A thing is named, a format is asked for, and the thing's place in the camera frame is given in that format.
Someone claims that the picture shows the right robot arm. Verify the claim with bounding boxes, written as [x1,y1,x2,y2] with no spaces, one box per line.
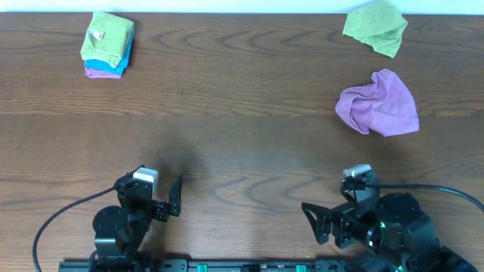
[301,193,476,271]

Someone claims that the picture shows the folded blue cloth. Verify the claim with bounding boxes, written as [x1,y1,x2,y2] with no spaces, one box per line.
[85,31,135,76]

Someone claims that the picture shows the crumpled purple cloth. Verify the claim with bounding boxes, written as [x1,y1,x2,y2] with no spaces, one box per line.
[335,69,420,137]

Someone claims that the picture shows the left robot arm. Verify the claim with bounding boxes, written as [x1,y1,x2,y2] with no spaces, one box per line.
[89,173,184,272]

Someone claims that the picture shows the folded pink cloth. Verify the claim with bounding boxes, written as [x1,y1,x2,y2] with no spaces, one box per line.
[85,68,122,79]

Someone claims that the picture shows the left black cable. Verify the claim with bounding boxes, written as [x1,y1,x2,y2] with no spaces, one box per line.
[32,187,116,272]

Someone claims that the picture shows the crumpled olive green cloth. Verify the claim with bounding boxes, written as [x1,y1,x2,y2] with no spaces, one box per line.
[343,0,408,58]

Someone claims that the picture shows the black mounting rail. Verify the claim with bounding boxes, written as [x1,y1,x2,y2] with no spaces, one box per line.
[58,259,362,272]

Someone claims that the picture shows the light green cloth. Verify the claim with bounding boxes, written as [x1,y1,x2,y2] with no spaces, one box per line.
[80,11,135,67]

